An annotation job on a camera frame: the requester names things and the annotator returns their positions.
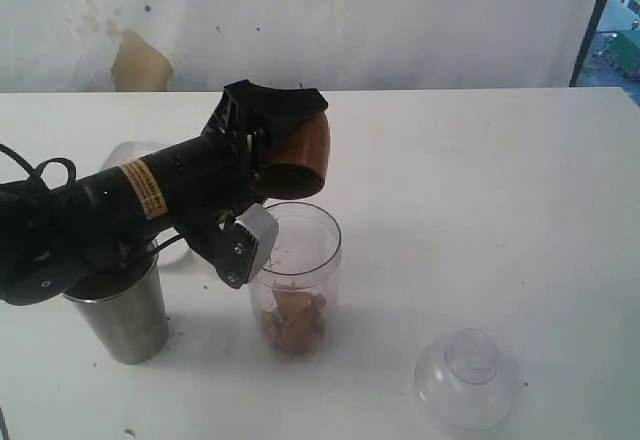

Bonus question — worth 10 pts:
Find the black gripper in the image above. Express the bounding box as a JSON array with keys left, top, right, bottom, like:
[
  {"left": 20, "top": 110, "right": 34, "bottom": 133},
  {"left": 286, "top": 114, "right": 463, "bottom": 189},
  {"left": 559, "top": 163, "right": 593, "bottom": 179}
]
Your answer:
[{"left": 159, "top": 80, "right": 328, "bottom": 240}]

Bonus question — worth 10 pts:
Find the brown wooden bowl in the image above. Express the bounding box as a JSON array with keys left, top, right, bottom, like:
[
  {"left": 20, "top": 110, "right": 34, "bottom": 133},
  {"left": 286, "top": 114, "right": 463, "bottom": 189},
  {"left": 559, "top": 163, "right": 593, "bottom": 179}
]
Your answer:
[{"left": 252, "top": 112, "right": 330, "bottom": 200}]

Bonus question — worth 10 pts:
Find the stainless steel cup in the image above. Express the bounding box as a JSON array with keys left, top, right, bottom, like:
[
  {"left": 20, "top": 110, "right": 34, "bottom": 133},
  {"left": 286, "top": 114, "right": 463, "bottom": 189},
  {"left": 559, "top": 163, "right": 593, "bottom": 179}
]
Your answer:
[{"left": 63, "top": 240, "right": 169, "bottom": 365}]

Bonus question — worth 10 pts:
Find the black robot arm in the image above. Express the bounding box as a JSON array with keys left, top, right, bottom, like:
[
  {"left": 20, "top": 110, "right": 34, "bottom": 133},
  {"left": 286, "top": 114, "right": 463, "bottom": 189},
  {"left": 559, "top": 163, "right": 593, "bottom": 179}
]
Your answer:
[{"left": 1, "top": 80, "right": 330, "bottom": 306}]

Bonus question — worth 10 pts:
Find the clear plastic shaker body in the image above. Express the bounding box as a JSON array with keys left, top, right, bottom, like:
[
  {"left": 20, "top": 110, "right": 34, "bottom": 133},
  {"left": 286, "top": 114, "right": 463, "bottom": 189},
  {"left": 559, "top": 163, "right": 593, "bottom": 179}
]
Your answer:
[{"left": 249, "top": 201, "right": 342, "bottom": 359}]

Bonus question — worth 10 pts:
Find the clear dome lid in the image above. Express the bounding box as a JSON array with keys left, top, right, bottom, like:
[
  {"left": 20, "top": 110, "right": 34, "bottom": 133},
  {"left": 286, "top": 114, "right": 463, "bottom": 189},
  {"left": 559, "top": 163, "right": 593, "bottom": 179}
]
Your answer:
[{"left": 413, "top": 328, "right": 519, "bottom": 434}]

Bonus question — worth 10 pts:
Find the white rectangular tray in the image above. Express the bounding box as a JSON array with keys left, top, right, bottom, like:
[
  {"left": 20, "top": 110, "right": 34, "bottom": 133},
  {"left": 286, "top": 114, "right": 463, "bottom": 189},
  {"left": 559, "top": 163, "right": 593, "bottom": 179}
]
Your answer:
[{"left": 101, "top": 141, "right": 192, "bottom": 271}]

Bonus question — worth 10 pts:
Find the green container outside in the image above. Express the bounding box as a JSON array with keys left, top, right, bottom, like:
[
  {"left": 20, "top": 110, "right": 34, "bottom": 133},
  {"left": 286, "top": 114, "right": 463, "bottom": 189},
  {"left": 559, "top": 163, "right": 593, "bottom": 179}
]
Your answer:
[{"left": 605, "top": 30, "right": 639, "bottom": 79}]

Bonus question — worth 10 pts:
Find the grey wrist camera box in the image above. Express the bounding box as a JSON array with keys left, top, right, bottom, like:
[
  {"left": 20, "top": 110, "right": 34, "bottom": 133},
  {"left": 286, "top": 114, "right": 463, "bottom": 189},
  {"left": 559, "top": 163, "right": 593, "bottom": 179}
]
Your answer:
[{"left": 187, "top": 202, "right": 280, "bottom": 290}]

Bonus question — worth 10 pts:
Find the black metal frame post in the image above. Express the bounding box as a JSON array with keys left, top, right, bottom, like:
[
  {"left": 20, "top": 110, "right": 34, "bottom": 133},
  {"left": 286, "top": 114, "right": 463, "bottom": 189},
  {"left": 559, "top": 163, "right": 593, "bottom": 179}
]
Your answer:
[{"left": 569, "top": 0, "right": 608, "bottom": 87}]

